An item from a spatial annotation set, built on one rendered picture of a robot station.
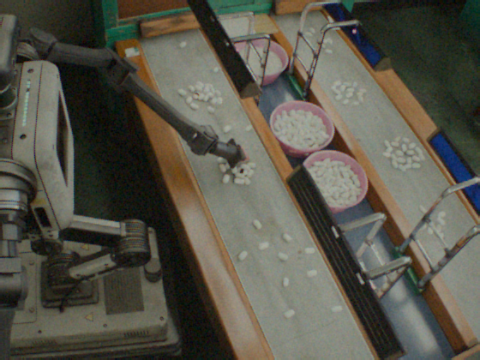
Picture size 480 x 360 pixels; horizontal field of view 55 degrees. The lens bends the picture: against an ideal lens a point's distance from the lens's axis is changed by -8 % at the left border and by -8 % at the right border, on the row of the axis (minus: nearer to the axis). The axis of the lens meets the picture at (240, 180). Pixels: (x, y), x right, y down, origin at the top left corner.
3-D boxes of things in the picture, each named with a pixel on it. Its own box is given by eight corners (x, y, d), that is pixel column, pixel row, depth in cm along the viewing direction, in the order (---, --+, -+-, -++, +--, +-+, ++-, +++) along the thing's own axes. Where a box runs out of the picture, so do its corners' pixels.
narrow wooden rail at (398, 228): (453, 357, 162) (468, 348, 153) (257, 32, 253) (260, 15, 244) (465, 351, 164) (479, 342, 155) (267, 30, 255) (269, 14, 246)
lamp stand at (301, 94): (303, 106, 222) (324, 28, 186) (283, 77, 232) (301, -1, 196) (338, 99, 228) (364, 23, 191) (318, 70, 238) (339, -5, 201)
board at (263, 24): (214, 43, 228) (214, 41, 227) (204, 24, 235) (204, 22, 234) (278, 33, 237) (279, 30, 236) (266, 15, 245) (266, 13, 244)
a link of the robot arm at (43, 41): (99, 65, 177) (114, 44, 173) (121, 88, 174) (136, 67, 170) (9, 53, 135) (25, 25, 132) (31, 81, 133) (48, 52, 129)
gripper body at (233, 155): (235, 138, 187) (222, 133, 182) (245, 159, 181) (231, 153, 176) (224, 149, 190) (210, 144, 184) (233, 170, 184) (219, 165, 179)
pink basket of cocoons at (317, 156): (314, 229, 186) (320, 216, 178) (285, 174, 199) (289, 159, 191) (372, 209, 194) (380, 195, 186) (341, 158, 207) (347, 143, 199)
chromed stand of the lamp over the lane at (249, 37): (219, 126, 210) (228, 44, 174) (202, 93, 220) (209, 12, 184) (260, 116, 216) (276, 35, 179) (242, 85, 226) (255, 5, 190)
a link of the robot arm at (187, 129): (104, 81, 169) (121, 57, 165) (110, 80, 174) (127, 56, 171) (196, 160, 172) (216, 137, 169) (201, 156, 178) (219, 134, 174)
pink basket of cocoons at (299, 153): (300, 175, 199) (304, 160, 192) (254, 135, 209) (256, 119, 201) (340, 143, 212) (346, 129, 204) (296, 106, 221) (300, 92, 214)
